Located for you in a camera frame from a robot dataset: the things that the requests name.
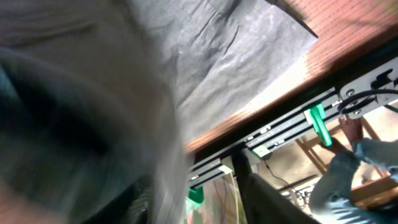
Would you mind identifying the person in blue jeans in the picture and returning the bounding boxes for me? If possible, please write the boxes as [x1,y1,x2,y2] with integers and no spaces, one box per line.
[308,114,398,224]

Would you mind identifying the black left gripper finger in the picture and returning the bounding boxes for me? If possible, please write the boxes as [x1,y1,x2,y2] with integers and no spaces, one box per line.
[232,151,317,224]

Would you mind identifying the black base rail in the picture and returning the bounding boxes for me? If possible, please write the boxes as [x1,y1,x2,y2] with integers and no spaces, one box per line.
[188,52,397,189]

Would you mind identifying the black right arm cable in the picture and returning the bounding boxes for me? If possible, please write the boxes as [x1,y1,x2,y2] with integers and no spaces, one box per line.
[337,89,398,115]

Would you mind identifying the grey shorts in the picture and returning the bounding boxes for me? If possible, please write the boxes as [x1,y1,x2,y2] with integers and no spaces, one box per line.
[1,0,317,223]

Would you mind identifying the wooden chair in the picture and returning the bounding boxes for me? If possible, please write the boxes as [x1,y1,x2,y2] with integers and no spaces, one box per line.
[295,116,398,209]

